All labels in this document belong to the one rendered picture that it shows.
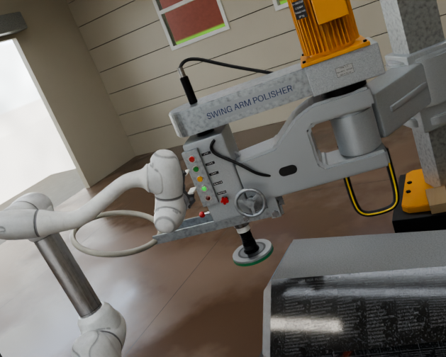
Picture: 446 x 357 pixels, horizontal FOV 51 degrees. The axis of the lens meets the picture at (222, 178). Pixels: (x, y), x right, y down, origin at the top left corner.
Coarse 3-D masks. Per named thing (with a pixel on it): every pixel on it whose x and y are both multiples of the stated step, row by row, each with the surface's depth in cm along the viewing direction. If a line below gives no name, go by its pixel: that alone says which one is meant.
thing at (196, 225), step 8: (280, 200) 234; (256, 208) 237; (280, 208) 223; (208, 216) 243; (240, 216) 228; (264, 216) 226; (184, 224) 247; (192, 224) 246; (200, 224) 234; (208, 224) 232; (216, 224) 232; (224, 224) 231; (232, 224) 230; (240, 224) 230; (176, 232) 237; (184, 232) 236; (192, 232) 235; (200, 232) 235; (160, 240) 240; (168, 240) 239
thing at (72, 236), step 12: (96, 216) 263; (108, 216) 268; (144, 216) 266; (72, 240) 237; (156, 240) 240; (84, 252) 229; (96, 252) 227; (108, 252) 227; (120, 252) 227; (132, 252) 229
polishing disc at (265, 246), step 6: (258, 240) 248; (264, 240) 245; (240, 246) 249; (264, 246) 239; (270, 246) 237; (234, 252) 245; (240, 252) 243; (258, 252) 236; (264, 252) 233; (234, 258) 240; (240, 258) 237; (246, 258) 235; (252, 258) 233; (258, 258) 231
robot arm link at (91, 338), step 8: (80, 336) 179; (88, 336) 177; (96, 336) 176; (104, 336) 178; (112, 336) 186; (80, 344) 174; (88, 344) 173; (96, 344) 173; (104, 344) 175; (112, 344) 181; (120, 344) 188; (72, 352) 174; (80, 352) 172; (88, 352) 172; (96, 352) 172; (104, 352) 174; (112, 352) 177; (120, 352) 185
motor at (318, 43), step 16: (288, 0) 191; (304, 0) 184; (320, 0) 177; (336, 0) 176; (304, 16) 184; (320, 16) 179; (336, 16) 178; (352, 16) 190; (304, 32) 192; (320, 32) 188; (336, 32) 187; (352, 32) 189; (304, 48) 196; (320, 48) 191; (336, 48) 190; (352, 48) 185; (304, 64) 190
